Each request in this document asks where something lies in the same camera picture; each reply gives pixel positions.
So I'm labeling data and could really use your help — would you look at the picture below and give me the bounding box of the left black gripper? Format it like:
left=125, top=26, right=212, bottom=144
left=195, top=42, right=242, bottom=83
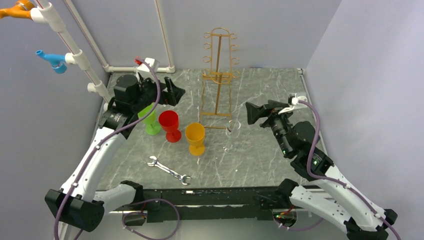
left=131, top=74, right=185, bottom=113

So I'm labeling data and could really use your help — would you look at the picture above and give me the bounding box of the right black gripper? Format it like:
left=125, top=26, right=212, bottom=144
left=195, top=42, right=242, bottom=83
left=245, top=99, right=295, bottom=157

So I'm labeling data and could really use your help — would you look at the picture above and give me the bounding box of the red plastic wine glass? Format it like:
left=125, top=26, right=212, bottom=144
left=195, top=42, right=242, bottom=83
left=158, top=110, right=182, bottom=143

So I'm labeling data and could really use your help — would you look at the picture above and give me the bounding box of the clear wine glass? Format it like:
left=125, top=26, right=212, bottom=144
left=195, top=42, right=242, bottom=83
left=223, top=119, right=241, bottom=154

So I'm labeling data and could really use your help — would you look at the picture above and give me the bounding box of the green plastic wine glass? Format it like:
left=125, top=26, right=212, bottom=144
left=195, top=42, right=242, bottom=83
left=137, top=103, right=161, bottom=136

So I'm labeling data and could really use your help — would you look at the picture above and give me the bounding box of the orange plastic wine glass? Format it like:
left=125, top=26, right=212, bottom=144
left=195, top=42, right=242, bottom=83
left=185, top=122, right=205, bottom=156

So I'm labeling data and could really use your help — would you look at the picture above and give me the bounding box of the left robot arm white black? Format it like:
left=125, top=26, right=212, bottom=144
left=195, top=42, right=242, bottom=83
left=44, top=74, right=186, bottom=234

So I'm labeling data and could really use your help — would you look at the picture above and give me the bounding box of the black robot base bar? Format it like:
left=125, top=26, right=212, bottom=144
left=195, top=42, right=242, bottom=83
left=110, top=185, right=309, bottom=223

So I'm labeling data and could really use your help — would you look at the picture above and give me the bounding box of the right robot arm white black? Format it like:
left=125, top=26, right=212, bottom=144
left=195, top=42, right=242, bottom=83
left=245, top=97, right=400, bottom=240

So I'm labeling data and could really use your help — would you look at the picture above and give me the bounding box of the silver open-end wrench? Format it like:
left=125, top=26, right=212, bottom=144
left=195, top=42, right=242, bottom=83
left=147, top=155, right=192, bottom=186

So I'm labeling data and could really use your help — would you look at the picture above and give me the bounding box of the blue pipe fitting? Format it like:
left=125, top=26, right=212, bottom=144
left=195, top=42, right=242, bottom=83
left=35, top=49, right=67, bottom=74

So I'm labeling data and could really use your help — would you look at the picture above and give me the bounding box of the orange pipe fitting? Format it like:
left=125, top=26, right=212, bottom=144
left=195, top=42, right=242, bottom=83
left=0, top=0, right=35, bottom=20

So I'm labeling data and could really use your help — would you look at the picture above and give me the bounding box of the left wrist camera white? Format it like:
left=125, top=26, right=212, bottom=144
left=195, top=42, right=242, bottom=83
left=134, top=56, right=160, bottom=81

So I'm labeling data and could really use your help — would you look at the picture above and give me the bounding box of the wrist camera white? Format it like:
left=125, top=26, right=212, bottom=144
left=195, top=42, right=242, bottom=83
left=134, top=56, right=160, bottom=81
left=278, top=92, right=309, bottom=115

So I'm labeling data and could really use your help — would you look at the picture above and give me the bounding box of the gold wire wine glass rack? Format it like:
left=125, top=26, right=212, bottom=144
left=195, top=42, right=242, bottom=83
left=199, top=27, right=241, bottom=123

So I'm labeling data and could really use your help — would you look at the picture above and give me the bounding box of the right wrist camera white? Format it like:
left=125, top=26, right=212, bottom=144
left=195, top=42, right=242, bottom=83
left=278, top=92, right=309, bottom=115

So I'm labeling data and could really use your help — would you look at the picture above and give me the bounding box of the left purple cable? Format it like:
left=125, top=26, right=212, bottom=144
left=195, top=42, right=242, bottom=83
left=53, top=58, right=181, bottom=240

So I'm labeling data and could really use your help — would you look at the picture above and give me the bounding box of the white PVC pipe frame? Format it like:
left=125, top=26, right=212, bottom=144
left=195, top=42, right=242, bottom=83
left=29, top=0, right=176, bottom=103

